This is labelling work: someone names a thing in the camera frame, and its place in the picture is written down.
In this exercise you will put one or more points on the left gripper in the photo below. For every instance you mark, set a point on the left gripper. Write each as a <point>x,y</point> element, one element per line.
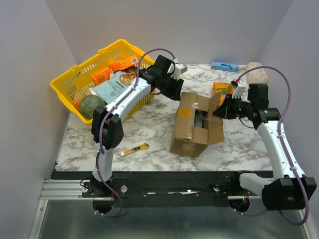
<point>174,93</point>

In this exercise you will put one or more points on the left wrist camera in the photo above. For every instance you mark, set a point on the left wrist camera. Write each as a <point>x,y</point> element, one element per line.
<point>179,70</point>

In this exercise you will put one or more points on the green melon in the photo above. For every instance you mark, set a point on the green melon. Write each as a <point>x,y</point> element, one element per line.
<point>88,104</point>

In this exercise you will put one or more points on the brown cardboard express box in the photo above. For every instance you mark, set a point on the brown cardboard express box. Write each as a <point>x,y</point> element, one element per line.
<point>196,127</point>

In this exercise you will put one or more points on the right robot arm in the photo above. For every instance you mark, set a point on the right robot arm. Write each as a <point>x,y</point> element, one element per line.
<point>290,188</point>

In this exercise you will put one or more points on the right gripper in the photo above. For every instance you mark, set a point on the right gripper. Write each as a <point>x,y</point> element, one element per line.
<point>229,108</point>

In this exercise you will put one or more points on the light blue chips bag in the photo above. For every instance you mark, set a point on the light blue chips bag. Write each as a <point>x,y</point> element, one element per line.
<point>111,89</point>

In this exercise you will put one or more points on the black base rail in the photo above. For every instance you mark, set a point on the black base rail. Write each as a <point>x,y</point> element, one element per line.
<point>160,189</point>

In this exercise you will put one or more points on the orange candy box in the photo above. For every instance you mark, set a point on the orange candy box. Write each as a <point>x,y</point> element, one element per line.
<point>102,76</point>

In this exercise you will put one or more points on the yellow plastic basket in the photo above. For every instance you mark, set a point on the yellow plastic basket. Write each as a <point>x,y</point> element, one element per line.
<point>72,85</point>

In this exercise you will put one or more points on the beige paper bag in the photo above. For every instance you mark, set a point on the beige paper bag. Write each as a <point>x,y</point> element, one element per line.
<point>258,76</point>

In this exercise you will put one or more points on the orange barcode box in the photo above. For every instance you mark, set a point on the orange barcode box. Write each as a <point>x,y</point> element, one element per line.
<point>124,63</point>

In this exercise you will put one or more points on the yellow utility knife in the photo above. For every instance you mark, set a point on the yellow utility knife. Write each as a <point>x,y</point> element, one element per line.
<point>143,146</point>

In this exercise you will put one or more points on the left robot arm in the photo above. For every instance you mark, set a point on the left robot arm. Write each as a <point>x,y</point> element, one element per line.
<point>107,125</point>

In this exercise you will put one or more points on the blue box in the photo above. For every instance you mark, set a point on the blue box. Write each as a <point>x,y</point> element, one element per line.
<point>224,66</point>

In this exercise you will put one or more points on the aluminium frame rail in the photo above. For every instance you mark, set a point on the aluminium frame rail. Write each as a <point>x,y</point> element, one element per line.
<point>62,190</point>

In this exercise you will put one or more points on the orange snack bag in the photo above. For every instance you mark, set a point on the orange snack bag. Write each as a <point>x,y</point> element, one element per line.
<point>224,89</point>

